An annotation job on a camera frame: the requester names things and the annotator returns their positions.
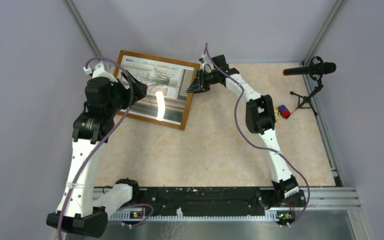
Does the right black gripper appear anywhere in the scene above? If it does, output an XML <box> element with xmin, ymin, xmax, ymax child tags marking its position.
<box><xmin>187</xmin><ymin>70</ymin><xmax>218</xmax><ymax>96</ymax></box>

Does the wooden picture frame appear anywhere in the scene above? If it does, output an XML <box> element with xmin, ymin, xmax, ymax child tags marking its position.
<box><xmin>111</xmin><ymin>50</ymin><xmax>202</xmax><ymax>131</ymax></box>

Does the plant photo print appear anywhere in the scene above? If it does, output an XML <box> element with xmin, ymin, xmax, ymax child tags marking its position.
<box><xmin>119</xmin><ymin>56</ymin><xmax>196</xmax><ymax>126</ymax></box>

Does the clear acrylic sheet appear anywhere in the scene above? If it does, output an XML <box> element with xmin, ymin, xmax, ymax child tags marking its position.
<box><xmin>119</xmin><ymin>56</ymin><xmax>196</xmax><ymax>126</ymax></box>

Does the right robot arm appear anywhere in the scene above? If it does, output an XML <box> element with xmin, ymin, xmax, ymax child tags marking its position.
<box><xmin>187</xmin><ymin>54</ymin><xmax>300</xmax><ymax>206</ymax></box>

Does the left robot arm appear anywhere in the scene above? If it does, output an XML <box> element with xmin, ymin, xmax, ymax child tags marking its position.
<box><xmin>46</xmin><ymin>70</ymin><xmax>148</xmax><ymax>240</ymax></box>

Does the yellow owl toy block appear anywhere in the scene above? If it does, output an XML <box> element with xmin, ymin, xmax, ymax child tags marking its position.
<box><xmin>274</xmin><ymin>108</ymin><xmax>280</xmax><ymax>123</ymax></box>

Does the purple red toy block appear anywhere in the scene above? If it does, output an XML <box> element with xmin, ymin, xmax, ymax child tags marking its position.
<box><xmin>278</xmin><ymin>104</ymin><xmax>291</xmax><ymax>119</ymax></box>

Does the microphone tripod stand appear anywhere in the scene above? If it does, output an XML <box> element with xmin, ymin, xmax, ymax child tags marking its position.
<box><xmin>289</xmin><ymin>73</ymin><xmax>324</xmax><ymax>117</ymax></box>

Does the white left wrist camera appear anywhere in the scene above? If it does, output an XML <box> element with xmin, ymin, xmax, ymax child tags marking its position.
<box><xmin>83</xmin><ymin>61</ymin><xmax>118</xmax><ymax>83</ymax></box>

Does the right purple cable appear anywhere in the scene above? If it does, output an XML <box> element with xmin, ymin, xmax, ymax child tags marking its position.
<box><xmin>203</xmin><ymin>42</ymin><xmax>311</xmax><ymax>228</ymax></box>

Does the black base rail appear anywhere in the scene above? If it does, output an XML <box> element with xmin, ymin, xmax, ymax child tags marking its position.
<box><xmin>123</xmin><ymin>186</ymin><xmax>307</xmax><ymax>217</ymax></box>

